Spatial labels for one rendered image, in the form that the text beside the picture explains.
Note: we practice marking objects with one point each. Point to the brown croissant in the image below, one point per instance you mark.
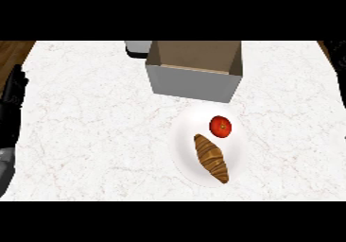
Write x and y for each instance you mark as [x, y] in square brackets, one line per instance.
[212, 159]

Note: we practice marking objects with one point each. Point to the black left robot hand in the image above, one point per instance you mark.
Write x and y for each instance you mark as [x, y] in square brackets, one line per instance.
[8, 116]

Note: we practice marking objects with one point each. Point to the red tomato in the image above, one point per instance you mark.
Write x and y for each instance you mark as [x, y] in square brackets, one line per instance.
[221, 126]

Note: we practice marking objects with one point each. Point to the white plate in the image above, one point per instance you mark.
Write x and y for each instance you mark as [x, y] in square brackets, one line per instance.
[187, 148]

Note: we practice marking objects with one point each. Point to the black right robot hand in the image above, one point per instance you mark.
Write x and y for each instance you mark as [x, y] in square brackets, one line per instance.
[343, 63]

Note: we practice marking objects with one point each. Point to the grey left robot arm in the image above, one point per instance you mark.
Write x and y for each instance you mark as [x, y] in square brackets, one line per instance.
[2, 171]

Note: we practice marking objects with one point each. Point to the open cardboard box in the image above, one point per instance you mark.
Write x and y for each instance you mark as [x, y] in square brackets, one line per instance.
[195, 77]

